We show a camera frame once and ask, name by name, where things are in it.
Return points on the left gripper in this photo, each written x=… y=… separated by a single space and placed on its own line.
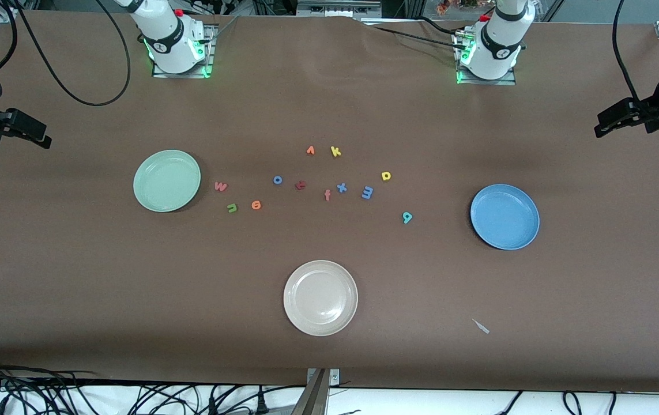
x=658 y=105

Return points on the pink foam letter w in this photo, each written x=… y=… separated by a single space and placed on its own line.
x=221 y=188

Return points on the blue foam letter E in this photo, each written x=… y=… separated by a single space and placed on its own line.
x=371 y=192

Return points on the green plate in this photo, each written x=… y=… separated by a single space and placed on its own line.
x=166 y=181

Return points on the blue plate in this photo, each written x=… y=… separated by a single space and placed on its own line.
x=505 y=217

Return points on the orange decorative object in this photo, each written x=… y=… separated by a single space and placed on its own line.
x=443 y=7

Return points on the small white tape scrap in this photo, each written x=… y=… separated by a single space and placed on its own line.
x=482 y=327

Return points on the brown table cover sheet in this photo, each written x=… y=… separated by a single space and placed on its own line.
x=329 y=104

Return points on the grey metal box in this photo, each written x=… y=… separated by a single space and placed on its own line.
x=338 y=7

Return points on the beige plate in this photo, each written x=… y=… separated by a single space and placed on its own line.
x=320 y=298

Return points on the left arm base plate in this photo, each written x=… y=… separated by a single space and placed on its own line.
x=488 y=82

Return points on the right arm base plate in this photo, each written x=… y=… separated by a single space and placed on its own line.
x=211 y=52

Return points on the metal table edge bracket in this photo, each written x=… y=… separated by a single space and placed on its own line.
x=317 y=397

